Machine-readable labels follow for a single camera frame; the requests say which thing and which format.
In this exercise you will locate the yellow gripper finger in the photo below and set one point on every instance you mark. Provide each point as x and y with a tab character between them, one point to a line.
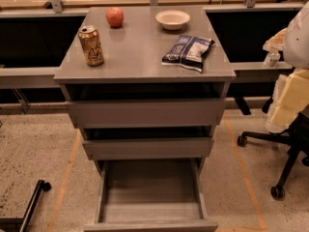
290	96
276	42

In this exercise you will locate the orange soda can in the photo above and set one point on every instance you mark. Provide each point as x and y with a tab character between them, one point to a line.
90	42

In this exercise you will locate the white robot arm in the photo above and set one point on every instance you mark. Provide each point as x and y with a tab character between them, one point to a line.
296	44

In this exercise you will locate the grey drawer cabinet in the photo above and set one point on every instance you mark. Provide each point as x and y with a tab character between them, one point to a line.
133	71

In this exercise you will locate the grey middle drawer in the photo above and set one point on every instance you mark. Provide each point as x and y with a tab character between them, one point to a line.
154	148

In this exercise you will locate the grey bottom drawer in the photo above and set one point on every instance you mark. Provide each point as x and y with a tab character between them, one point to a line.
151	195

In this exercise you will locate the clear sanitizer bottle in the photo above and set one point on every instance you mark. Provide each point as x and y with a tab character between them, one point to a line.
272	59

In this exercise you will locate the black office chair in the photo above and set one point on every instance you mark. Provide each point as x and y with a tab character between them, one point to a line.
296	136

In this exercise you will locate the blue chip bag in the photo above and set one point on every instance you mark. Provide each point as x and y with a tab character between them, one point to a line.
189	52

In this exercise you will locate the white bowl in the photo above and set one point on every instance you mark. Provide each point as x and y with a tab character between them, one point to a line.
172	20

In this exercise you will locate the red apple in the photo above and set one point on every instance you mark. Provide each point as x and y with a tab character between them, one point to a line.
114	17

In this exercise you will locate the black wheeled stand base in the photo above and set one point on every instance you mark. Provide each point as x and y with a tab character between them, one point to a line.
20	224

